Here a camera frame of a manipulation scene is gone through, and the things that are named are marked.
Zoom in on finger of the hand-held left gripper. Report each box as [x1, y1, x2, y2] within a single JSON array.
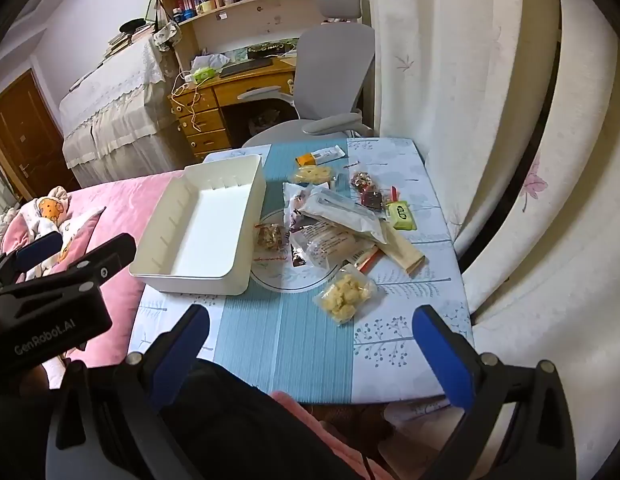
[[0, 231, 63, 281], [20, 232, 138, 296]]

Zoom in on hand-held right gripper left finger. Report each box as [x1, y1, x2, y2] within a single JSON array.
[[44, 304, 211, 480]]

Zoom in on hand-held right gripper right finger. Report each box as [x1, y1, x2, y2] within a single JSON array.
[[412, 305, 577, 480]]

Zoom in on white plastic storage bin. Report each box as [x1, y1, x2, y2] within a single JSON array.
[[128, 154, 267, 296]]

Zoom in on green snack packet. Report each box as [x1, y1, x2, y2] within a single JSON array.
[[385, 200, 419, 232]]

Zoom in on cartoon printed cloth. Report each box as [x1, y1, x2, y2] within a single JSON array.
[[0, 186, 108, 281]]

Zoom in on printed blue white tablecloth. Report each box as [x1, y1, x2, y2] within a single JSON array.
[[127, 137, 475, 406]]

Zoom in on beige snack packet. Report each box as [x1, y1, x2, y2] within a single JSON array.
[[377, 220, 425, 275]]

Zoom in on person's black pants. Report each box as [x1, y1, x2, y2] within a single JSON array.
[[154, 357, 365, 480]]

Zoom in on yellow puffed snack packet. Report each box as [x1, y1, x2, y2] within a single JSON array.
[[312, 262, 378, 325]]

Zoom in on brown wooden door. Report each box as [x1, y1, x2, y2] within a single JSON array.
[[0, 70, 80, 201]]

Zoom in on red striped small packet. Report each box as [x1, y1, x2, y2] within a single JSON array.
[[347, 245, 383, 273]]

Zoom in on pink fleece garment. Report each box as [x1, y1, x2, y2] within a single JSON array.
[[270, 390, 395, 480]]

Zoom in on clear nut snack packet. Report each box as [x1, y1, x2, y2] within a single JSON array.
[[254, 222, 291, 262]]

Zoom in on lace covered cabinet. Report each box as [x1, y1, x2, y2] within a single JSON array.
[[58, 25, 183, 186]]

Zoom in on wooden desk with drawers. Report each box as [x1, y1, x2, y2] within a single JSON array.
[[170, 57, 298, 157]]

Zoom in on dark brown bar clear wrapper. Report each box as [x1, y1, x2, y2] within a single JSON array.
[[355, 185, 401, 213]]

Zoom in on long grey-white packet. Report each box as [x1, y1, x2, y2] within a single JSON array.
[[297, 187, 388, 245]]

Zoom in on yellow chips packet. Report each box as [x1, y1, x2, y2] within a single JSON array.
[[290, 165, 338, 186]]

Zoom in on white plastic bag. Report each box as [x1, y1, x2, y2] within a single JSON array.
[[191, 52, 231, 73]]

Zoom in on orange and white snack packet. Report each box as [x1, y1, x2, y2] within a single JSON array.
[[295, 146, 347, 167]]

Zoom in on floral hanging bag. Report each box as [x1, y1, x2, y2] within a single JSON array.
[[154, 22, 183, 52]]

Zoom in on black keyboard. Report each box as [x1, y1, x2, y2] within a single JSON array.
[[219, 58, 273, 78]]

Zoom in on dark patterned box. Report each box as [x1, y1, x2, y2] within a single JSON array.
[[246, 40, 298, 59]]

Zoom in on wooden bookshelf hutch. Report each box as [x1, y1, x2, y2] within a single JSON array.
[[150, 0, 358, 56]]

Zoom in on grey office chair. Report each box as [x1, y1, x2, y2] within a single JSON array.
[[237, 0, 381, 150]]

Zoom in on cream floral curtain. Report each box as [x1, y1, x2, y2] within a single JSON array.
[[357, 0, 620, 480]]

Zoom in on white cable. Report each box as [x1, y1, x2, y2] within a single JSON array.
[[171, 72, 203, 133]]

